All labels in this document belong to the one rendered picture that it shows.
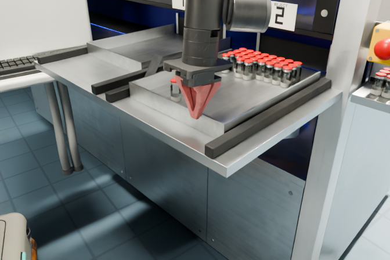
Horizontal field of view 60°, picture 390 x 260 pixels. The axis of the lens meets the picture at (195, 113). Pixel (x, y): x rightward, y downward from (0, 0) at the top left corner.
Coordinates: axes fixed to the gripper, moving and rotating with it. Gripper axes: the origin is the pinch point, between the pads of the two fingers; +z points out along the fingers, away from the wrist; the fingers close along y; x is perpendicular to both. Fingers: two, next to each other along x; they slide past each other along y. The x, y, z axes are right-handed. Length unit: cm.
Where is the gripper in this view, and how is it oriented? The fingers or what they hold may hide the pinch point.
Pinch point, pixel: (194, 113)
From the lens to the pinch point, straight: 58.3
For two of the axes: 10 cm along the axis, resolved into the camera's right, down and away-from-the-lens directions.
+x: -6.9, -3.4, 6.4
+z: -0.8, 9.2, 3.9
